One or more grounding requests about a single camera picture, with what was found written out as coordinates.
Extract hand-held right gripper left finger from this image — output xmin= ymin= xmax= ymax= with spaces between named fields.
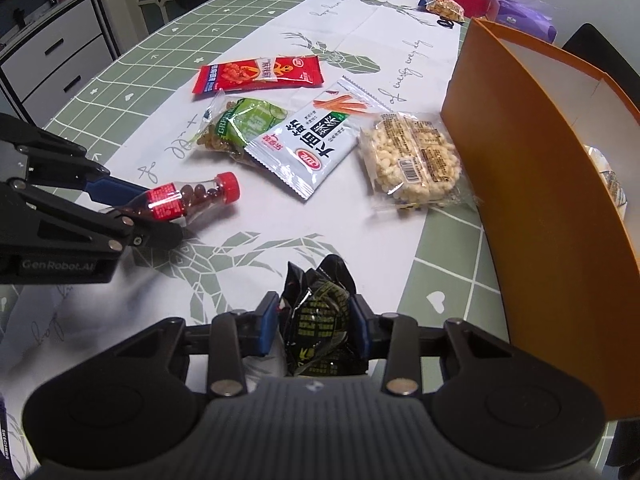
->
xmin=132 ymin=294 xmax=281 ymax=399

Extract white deer table runner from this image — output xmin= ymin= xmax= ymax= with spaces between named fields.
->
xmin=0 ymin=0 xmax=483 ymax=461

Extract purple tissue pack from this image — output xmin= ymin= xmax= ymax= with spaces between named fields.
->
xmin=492 ymin=0 xmax=558 ymax=43

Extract peanut snack packet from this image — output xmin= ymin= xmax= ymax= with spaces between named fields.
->
xmin=420 ymin=0 xmax=466 ymax=22

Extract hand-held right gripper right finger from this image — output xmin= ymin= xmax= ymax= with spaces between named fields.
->
xmin=349 ymin=294 xmax=506 ymax=398

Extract green pea snack packet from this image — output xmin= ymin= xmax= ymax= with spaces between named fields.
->
xmin=194 ymin=92 xmax=290 ymax=161

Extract white snack packet orange sticks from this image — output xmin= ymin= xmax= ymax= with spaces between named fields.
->
xmin=245 ymin=76 xmax=391 ymax=202

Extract green checked tablecloth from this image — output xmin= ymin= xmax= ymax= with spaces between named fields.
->
xmin=0 ymin=0 xmax=621 ymax=480

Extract red snack packet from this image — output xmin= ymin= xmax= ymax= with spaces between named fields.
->
xmin=192 ymin=55 xmax=325 ymax=97

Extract red-capped candy bottle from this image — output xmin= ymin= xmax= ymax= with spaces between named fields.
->
xmin=102 ymin=171 xmax=241 ymax=226

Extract white barcode snack packet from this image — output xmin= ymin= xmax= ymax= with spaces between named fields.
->
xmin=585 ymin=145 xmax=628 ymax=218

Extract white drawer cabinet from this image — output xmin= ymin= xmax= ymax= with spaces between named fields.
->
xmin=0 ymin=0 xmax=121 ymax=126

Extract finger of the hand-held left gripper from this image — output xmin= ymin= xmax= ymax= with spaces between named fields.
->
xmin=0 ymin=180 xmax=183 ymax=261
xmin=0 ymin=112 xmax=151 ymax=207

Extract orange cardboard box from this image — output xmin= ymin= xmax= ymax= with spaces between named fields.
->
xmin=440 ymin=17 xmax=640 ymax=423

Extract puffed rice cake packet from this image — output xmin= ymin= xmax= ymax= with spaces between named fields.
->
xmin=357 ymin=111 xmax=481 ymax=213

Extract black snack packet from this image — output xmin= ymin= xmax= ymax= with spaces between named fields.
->
xmin=277 ymin=254 xmax=368 ymax=378

